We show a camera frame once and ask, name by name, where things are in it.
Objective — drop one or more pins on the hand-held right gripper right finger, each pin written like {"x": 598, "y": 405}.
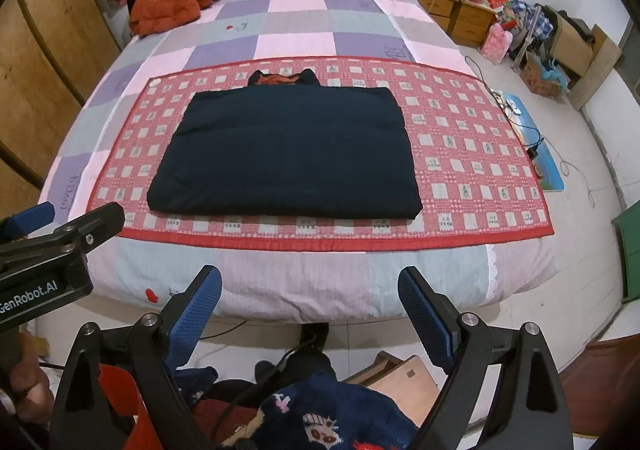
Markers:
{"x": 425, "y": 315}

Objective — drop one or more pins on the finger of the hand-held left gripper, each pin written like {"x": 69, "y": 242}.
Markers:
{"x": 97, "y": 224}
{"x": 30, "y": 221}

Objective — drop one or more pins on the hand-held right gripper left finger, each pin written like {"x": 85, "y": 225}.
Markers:
{"x": 192, "y": 320}

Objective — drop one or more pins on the navy puffer jacket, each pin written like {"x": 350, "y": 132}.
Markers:
{"x": 285, "y": 155}

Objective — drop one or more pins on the person's left hand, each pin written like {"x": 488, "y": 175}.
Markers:
{"x": 30, "y": 380}

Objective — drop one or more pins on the light wooden stool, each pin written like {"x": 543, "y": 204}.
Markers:
{"x": 400, "y": 382}

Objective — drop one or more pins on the navy patterned sweater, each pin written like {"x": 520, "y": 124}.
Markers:
{"x": 320, "y": 410}

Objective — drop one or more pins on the red checkered blanket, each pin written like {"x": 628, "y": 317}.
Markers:
{"x": 450, "y": 155}

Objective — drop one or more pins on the wooden wardrobe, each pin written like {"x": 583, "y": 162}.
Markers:
{"x": 50, "y": 55}

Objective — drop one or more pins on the brown wooden door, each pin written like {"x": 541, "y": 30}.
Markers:
{"x": 610, "y": 360}

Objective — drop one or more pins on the blue cartoon floor mat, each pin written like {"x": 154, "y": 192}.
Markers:
{"x": 542, "y": 165}

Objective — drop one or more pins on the green plastic stool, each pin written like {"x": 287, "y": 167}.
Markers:
{"x": 631, "y": 250}

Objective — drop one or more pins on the small cardboard box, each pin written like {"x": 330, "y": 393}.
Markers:
{"x": 537, "y": 78}

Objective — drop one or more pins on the pink gift bag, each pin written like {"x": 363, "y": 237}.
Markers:
{"x": 496, "y": 44}

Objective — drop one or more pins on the bed with patchwork quilt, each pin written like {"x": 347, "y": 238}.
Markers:
{"x": 300, "y": 30}

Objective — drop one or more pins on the wooden nightstand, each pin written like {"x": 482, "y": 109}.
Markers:
{"x": 465, "y": 20}

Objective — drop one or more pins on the cardboard box with clutter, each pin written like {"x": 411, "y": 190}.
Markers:
{"x": 600, "y": 70}

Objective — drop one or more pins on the blue plaid shirt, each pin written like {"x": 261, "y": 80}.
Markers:
{"x": 532, "y": 25}

